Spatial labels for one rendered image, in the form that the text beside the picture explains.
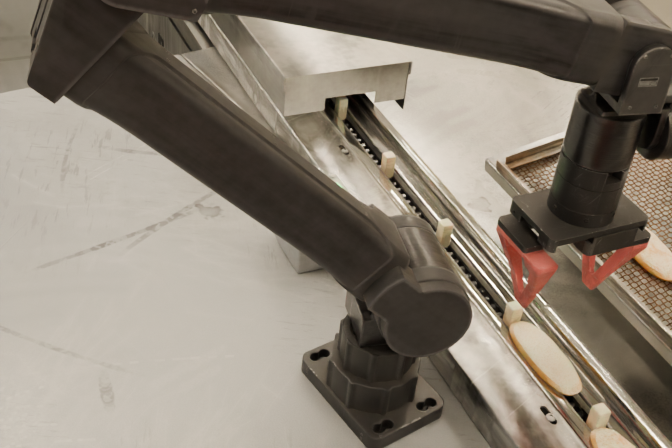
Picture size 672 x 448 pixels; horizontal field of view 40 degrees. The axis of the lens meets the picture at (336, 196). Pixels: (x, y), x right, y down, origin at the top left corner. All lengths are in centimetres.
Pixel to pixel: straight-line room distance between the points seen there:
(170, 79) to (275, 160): 10
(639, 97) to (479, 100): 67
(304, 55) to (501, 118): 31
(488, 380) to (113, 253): 42
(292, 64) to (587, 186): 52
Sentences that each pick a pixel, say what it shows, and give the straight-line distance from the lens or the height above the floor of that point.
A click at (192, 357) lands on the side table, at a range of 91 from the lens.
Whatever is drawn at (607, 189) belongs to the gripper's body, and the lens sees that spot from 78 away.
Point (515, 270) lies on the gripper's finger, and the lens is 84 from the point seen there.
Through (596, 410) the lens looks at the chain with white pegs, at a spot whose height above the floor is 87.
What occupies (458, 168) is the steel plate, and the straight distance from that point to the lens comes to 121.
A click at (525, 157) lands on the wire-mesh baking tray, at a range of 111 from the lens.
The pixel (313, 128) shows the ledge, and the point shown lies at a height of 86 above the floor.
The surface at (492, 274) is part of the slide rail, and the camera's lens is 100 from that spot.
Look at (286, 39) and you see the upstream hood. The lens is 125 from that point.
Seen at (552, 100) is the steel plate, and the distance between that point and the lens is 141.
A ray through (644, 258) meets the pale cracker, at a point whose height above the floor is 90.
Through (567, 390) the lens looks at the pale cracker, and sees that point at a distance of 89.
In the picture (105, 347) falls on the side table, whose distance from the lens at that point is 93.
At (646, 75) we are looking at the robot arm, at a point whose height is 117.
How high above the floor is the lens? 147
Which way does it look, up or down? 36 degrees down
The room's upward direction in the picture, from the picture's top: 6 degrees clockwise
